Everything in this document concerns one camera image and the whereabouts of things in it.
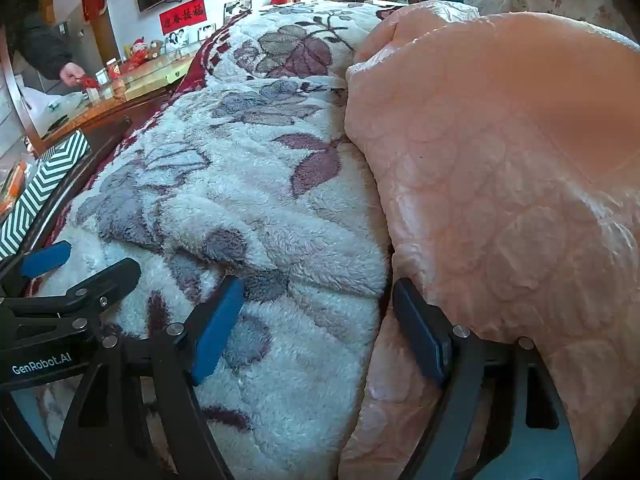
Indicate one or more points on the green white striped box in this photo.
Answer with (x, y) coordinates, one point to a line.
(45, 175)

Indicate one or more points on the small photo frame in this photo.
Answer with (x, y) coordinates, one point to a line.
(206, 31)

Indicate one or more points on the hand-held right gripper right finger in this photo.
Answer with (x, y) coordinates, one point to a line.
(420, 335)

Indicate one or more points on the red wall banner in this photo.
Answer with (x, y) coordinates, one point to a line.
(182, 15)

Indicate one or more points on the couple photo frame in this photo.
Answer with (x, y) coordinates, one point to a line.
(177, 40)

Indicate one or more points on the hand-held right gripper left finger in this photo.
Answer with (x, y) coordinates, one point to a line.
(220, 325)

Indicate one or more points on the floral fleece blanket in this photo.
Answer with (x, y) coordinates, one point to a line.
(250, 200)

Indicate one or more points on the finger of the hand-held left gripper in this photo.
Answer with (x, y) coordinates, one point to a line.
(45, 260)
(112, 275)

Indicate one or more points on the brown teddy bear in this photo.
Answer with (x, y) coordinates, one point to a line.
(155, 49)

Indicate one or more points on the dark round wooden table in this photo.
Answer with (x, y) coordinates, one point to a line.
(100, 144)

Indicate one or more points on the red plush doll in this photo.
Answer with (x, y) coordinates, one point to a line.
(136, 52)

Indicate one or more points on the red white tin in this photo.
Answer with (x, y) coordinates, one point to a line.
(114, 70)

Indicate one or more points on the large wedding photo frame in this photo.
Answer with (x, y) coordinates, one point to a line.
(238, 10)

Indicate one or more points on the peach quilted blanket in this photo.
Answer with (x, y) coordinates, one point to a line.
(500, 160)

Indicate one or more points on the white plastic bag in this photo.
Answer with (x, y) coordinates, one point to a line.
(50, 107)

